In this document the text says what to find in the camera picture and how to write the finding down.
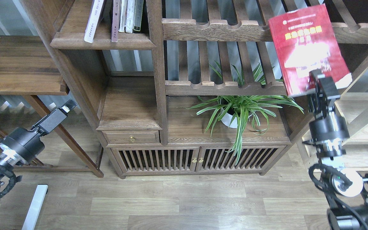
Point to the red book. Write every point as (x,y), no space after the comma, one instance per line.
(305,41)

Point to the dark wooden bookshelf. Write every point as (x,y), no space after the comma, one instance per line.
(148,81)

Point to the white book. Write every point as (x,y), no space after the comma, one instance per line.
(130,16)
(95,16)
(123,15)

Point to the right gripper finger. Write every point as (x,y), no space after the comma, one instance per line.
(325,87)

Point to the dark wooden side table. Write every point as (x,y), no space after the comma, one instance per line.
(27,69)

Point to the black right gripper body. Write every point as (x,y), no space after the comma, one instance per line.
(328,130)

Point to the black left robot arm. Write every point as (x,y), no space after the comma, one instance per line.
(8,179)

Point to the slatted cabinet door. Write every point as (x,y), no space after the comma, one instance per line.
(156,161)
(253,159)

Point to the small wooden drawer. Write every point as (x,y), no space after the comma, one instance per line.
(132,137)

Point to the green spider plant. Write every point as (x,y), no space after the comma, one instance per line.
(259,107)

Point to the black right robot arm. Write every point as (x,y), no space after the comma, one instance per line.
(345,189)

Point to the dark maroon book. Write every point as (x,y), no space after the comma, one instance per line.
(115,19)

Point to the left slatted cabinet door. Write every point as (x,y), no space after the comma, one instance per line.
(156,161)

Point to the light wooden shelf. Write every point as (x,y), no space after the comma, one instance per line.
(363,127)

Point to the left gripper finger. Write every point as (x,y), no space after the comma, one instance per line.
(48,123)

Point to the dark upright book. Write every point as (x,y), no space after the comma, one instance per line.
(138,15)

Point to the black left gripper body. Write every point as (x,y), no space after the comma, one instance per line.
(22,146)

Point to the white plant pot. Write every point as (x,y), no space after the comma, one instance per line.
(228,119)

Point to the right slatted cabinet door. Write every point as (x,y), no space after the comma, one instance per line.
(253,159)

